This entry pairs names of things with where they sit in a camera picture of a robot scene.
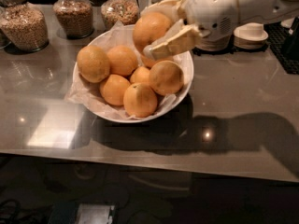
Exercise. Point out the left glass cereal jar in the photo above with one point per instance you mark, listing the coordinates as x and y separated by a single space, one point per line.
23 25

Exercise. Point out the grey box under table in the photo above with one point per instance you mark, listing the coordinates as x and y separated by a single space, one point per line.
95 214

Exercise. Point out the far left glass jar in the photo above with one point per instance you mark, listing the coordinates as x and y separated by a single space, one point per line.
4 41

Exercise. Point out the small middle orange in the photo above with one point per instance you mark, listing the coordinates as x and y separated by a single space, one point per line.
140 75

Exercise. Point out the large stack paper plates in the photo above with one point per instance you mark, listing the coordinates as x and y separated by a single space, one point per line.
217 45

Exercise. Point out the white bowl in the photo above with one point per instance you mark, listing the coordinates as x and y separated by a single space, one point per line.
187 72

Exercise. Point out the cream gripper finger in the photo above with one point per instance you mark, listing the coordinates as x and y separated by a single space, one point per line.
178 39
173 9

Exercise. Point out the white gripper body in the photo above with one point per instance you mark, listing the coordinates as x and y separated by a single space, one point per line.
211 9

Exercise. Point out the small stack paper bowls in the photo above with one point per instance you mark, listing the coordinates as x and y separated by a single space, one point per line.
250 36

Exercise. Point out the white paper liner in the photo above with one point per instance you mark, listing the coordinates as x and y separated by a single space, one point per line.
84 94

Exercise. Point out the middle glass cereal jar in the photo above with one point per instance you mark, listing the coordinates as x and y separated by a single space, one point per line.
75 17

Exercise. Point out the glass cereal jar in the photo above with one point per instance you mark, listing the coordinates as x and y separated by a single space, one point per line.
125 11
75 17
23 25

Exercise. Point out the right glass cereal jar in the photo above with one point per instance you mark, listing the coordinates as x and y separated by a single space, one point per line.
125 11

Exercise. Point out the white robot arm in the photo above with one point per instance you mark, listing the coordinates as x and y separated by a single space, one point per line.
264 11

